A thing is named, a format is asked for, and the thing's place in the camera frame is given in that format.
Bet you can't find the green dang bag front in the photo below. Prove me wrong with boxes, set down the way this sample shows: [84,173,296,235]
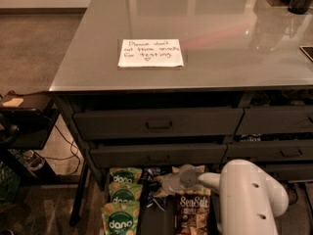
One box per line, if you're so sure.
[101,202,140,235]

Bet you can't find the green dang bag middle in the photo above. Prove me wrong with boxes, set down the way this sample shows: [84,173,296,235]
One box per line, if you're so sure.
[109,182,143,203]

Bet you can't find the black side cart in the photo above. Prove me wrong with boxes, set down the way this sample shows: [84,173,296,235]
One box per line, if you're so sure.
[0,91,60,184]

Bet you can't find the blue Kettle chip bag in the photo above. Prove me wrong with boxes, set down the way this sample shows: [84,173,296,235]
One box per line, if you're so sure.
[143,167,167,211]

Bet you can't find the grey drawer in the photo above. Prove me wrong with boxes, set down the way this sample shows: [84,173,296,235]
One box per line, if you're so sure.
[90,143,227,167]
[237,106,313,135]
[73,108,244,140]
[261,164,313,181]
[224,140,313,163]

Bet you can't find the grey bottom right drawer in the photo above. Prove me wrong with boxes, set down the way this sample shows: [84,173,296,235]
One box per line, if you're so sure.
[261,164,313,181]

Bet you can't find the black floor cable right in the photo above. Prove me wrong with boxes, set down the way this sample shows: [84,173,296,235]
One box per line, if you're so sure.
[287,181,313,213]

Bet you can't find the black cable left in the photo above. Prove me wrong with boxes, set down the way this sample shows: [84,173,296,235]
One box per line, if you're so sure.
[42,122,82,176]

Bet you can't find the grey top left drawer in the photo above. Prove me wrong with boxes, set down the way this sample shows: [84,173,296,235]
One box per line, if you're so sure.
[73,108,244,140]

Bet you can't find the grey top right drawer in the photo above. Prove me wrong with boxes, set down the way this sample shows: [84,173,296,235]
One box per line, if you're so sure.
[237,106,313,135]

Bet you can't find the snack bag in right drawer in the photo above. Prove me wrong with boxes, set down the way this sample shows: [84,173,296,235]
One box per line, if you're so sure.
[239,134,262,142]

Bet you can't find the green dang bag rear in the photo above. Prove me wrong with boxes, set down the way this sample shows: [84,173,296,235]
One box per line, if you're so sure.
[110,167,142,183]

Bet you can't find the open bottom left drawer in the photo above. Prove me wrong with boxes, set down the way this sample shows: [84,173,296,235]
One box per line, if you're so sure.
[106,167,219,235]

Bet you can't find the brown sea salt bag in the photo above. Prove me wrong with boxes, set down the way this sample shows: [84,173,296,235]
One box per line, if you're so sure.
[175,188,211,235]

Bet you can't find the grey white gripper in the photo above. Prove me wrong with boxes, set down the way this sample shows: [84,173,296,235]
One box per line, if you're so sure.
[153,164,203,198]

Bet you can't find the grey middle left drawer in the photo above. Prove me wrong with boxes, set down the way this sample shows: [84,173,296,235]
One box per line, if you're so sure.
[90,143,227,167]

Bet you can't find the black desk leg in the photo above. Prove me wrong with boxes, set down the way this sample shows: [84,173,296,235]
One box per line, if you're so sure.
[69,163,88,227]

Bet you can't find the green dang bag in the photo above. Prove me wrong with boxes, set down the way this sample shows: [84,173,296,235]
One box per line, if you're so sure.
[109,182,143,203]
[101,202,140,235]
[110,167,142,183]

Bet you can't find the grey middle right drawer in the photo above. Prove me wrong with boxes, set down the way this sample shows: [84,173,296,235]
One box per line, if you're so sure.
[224,140,313,163]

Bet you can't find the dark tablet on counter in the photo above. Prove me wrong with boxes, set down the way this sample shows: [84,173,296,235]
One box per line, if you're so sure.
[299,46,313,62]

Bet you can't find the white handwritten paper note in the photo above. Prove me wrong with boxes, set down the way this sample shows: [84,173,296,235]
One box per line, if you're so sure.
[118,39,184,68]

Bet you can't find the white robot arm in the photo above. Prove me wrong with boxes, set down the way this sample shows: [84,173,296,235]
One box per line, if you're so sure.
[157,160,289,235]

